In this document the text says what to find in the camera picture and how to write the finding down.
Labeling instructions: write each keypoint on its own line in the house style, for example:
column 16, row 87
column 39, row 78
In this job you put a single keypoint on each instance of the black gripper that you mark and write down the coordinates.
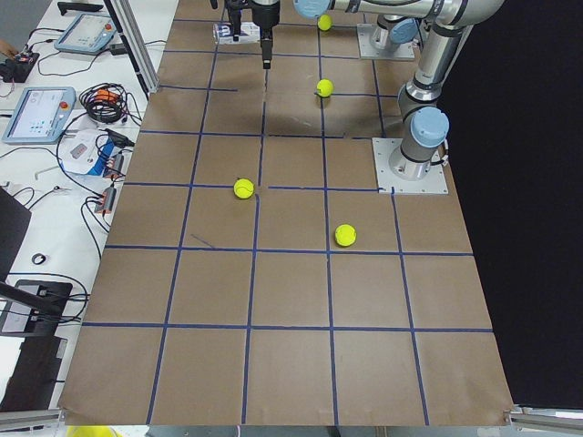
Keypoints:
column 265, row 18

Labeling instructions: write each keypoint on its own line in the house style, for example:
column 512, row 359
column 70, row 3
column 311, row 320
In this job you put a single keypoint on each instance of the tennis ball near far base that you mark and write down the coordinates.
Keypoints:
column 324, row 23

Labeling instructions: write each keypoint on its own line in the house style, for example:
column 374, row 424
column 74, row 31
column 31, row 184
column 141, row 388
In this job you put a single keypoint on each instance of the tennis ball on tape cross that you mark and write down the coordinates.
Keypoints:
column 324, row 88

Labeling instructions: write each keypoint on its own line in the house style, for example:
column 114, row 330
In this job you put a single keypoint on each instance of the tennis ball centre left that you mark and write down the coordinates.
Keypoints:
column 243, row 188

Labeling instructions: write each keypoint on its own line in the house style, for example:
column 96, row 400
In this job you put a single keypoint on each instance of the tennis ball centre right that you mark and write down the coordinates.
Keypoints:
column 345, row 235

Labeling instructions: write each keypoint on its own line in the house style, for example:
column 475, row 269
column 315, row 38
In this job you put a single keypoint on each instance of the far teach pendant tablet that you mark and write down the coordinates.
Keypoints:
column 88, row 34

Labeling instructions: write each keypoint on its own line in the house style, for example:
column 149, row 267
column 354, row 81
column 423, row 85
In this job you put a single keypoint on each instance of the teach pendant tablet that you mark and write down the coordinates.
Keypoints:
column 40, row 115
column 88, row 34

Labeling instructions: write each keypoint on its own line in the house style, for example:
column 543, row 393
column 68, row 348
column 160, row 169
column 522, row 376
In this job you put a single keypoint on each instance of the white paper booklet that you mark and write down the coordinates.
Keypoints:
column 86, row 152

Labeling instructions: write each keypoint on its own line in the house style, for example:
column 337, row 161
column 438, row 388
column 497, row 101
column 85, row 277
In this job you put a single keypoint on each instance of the orange grey adapter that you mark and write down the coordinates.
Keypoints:
column 106, row 201

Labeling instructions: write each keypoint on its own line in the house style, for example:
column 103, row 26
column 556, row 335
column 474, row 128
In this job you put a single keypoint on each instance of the near teach pendant tablet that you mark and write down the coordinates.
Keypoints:
column 40, row 115

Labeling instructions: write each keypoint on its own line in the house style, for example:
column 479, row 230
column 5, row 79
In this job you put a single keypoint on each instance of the small black electronics box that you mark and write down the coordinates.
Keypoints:
column 18, row 69

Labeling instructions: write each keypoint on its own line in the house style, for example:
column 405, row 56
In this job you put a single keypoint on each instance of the brown paper table cover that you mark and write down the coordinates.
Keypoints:
column 213, row 310

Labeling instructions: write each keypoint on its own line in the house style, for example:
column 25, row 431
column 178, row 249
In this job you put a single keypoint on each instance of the yellow hard hat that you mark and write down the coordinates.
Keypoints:
column 90, row 431

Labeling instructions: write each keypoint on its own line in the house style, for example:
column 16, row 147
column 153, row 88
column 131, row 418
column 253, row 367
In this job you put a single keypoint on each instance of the aluminium frame post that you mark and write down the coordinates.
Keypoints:
column 125, row 22

